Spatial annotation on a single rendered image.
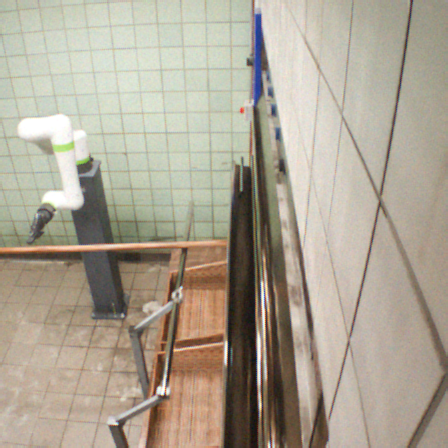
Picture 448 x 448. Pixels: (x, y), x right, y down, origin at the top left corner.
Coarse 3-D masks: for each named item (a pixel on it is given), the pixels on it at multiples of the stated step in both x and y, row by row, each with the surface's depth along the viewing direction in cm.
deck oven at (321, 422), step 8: (264, 56) 209; (264, 64) 211; (272, 80) 143; (280, 120) 117; (296, 216) 83; (304, 256) 74; (304, 264) 73; (312, 312) 64; (320, 392) 56; (320, 400) 56; (320, 408) 57; (320, 416) 56; (320, 424) 56; (328, 424) 50; (312, 432) 61; (320, 432) 56; (328, 432) 49; (312, 440) 61; (320, 440) 56; (328, 440) 50
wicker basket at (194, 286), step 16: (176, 272) 278; (192, 272) 278; (208, 272) 278; (224, 272) 277; (192, 288) 285; (208, 288) 285; (224, 288) 285; (192, 304) 276; (208, 304) 276; (224, 304) 275; (192, 320) 266; (208, 320) 265; (224, 320) 265; (176, 336) 256; (192, 336) 257; (208, 336) 230
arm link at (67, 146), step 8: (48, 120) 230; (56, 120) 230; (64, 120) 231; (48, 128) 230; (56, 128) 230; (64, 128) 231; (72, 128) 237; (48, 136) 233; (56, 136) 232; (64, 136) 233; (72, 136) 238; (56, 144) 235; (64, 144) 235; (72, 144) 239
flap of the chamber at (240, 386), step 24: (240, 216) 204; (240, 240) 190; (240, 264) 178; (240, 288) 168; (240, 312) 158; (240, 336) 150; (240, 360) 142; (240, 384) 135; (240, 408) 128; (240, 432) 122
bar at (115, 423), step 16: (192, 208) 253; (176, 288) 203; (176, 304) 195; (176, 320) 188; (144, 368) 228; (144, 384) 236; (144, 400) 244; (160, 400) 163; (112, 416) 176; (128, 416) 171; (112, 432) 177
